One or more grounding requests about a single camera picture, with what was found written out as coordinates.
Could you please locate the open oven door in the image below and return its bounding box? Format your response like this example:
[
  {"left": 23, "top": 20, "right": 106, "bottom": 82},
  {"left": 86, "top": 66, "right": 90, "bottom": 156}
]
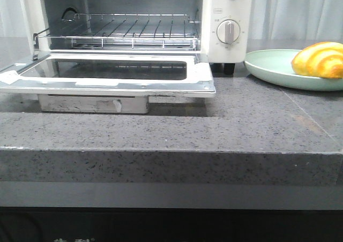
[{"left": 1, "top": 50, "right": 215, "bottom": 114}]

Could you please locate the white toaster oven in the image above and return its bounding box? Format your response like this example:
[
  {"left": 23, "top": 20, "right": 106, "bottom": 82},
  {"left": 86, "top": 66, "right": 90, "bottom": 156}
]
[{"left": 20, "top": 0, "right": 252, "bottom": 74}]

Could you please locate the golden croissant bread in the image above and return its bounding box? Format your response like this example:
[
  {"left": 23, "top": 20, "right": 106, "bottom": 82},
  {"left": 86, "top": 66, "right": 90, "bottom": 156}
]
[{"left": 291, "top": 42, "right": 342, "bottom": 79}]

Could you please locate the white curtain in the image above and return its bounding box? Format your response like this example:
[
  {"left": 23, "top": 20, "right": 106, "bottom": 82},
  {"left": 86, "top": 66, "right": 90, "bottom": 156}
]
[{"left": 249, "top": 0, "right": 342, "bottom": 41}]

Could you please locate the lower oven timer knob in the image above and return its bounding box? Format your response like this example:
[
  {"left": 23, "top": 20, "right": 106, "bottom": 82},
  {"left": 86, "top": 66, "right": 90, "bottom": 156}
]
[{"left": 217, "top": 19, "right": 241, "bottom": 44}]

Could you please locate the light green plate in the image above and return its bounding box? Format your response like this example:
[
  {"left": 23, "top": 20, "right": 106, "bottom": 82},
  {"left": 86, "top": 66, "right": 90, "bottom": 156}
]
[{"left": 244, "top": 49, "right": 342, "bottom": 92}]

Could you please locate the metal wire oven rack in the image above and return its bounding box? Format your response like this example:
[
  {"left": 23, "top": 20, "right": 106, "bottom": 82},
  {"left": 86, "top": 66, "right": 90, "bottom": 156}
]
[{"left": 33, "top": 11, "right": 201, "bottom": 51}]

